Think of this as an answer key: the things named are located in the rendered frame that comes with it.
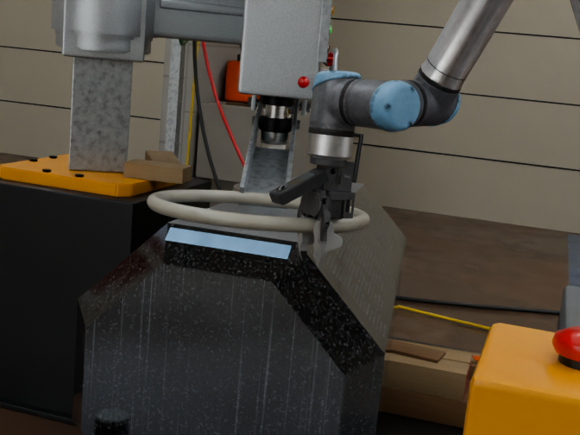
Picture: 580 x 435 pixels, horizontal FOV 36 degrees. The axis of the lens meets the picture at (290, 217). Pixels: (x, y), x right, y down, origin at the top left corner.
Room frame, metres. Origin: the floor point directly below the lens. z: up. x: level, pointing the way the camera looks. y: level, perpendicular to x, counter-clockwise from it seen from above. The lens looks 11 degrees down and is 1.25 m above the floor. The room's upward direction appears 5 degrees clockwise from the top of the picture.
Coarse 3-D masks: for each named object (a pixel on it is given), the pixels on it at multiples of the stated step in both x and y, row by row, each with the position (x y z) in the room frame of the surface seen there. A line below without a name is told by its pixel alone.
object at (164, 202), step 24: (168, 192) 1.98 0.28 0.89; (192, 192) 2.06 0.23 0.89; (216, 192) 2.10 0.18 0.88; (240, 192) 2.13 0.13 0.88; (168, 216) 1.75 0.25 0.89; (192, 216) 1.70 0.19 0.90; (216, 216) 1.68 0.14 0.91; (240, 216) 1.68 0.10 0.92; (264, 216) 1.68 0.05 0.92; (360, 216) 1.83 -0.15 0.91
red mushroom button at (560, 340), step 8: (568, 328) 0.51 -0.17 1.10; (576, 328) 0.51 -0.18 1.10; (560, 336) 0.50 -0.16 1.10; (568, 336) 0.49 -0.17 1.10; (576, 336) 0.49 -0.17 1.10; (560, 344) 0.49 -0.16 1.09; (568, 344) 0.49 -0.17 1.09; (576, 344) 0.49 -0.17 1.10; (560, 352) 0.49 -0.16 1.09; (568, 352) 0.49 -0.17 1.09; (576, 352) 0.48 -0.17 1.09; (576, 360) 0.48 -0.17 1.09
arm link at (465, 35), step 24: (480, 0) 1.63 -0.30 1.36; (504, 0) 1.62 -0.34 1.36; (456, 24) 1.66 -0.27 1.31; (480, 24) 1.64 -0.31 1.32; (432, 48) 1.71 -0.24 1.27; (456, 48) 1.66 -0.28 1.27; (480, 48) 1.67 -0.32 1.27; (432, 72) 1.69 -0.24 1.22; (456, 72) 1.68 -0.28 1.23; (432, 96) 1.70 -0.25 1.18; (456, 96) 1.72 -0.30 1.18; (432, 120) 1.72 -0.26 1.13
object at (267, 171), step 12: (288, 108) 2.75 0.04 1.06; (300, 108) 2.75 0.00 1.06; (252, 120) 2.60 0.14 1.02; (252, 132) 2.46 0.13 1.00; (252, 144) 2.38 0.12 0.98; (252, 156) 2.38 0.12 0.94; (264, 156) 2.42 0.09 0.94; (276, 156) 2.43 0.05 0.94; (288, 156) 2.33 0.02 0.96; (252, 168) 2.34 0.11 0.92; (264, 168) 2.34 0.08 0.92; (276, 168) 2.35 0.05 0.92; (288, 168) 2.25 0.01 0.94; (252, 180) 2.27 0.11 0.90; (264, 180) 2.27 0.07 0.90; (276, 180) 2.28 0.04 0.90; (288, 180) 2.18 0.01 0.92; (264, 192) 2.20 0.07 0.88; (240, 204) 2.14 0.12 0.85
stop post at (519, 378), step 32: (512, 352) 0.51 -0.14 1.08; (544, 352) 0.51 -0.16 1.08; (480, 384) 0.46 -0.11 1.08; (512, 384) 0.46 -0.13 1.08; (544, 384) 0.46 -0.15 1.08; (576, 384) 0.46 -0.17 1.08; (480, 416) 0.46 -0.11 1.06; (512, 416) 0.45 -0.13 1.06; (544, 416) 0.45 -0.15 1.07; (576, 416) 0.44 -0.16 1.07
